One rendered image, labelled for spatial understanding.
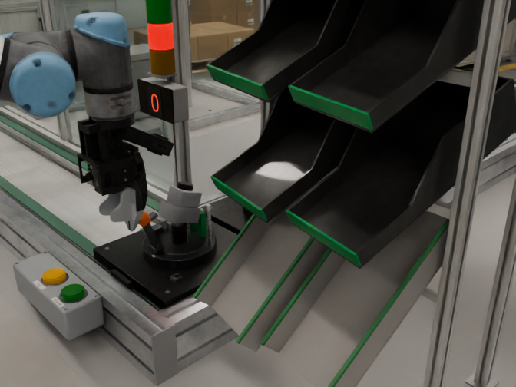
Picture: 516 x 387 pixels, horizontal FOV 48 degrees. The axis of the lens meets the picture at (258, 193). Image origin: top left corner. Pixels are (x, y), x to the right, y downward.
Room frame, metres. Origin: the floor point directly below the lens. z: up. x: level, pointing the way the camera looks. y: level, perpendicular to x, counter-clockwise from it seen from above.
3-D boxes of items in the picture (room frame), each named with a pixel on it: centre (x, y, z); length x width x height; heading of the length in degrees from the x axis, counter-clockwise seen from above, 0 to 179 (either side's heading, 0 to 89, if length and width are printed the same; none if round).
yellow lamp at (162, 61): (1.18, 0.19, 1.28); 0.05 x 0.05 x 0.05
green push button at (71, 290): (0.83, 0.32, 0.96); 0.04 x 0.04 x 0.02
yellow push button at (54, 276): (0.88, 0.36, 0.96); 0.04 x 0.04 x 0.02
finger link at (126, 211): (0.87, 0.22, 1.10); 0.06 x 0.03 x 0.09; 133
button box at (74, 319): (0.88, 0.36, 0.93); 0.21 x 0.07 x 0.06; 43
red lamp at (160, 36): (1.18, 0.19, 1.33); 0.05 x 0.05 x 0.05
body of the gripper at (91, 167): (0.88, 0.24, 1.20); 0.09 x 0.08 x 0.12; 133
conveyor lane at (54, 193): (1.20, 0.34, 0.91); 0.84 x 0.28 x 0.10; 43
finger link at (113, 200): (0.89, 0.25, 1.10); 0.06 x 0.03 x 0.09; 133
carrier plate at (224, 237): (0.96, 0.15, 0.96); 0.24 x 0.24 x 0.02; 43
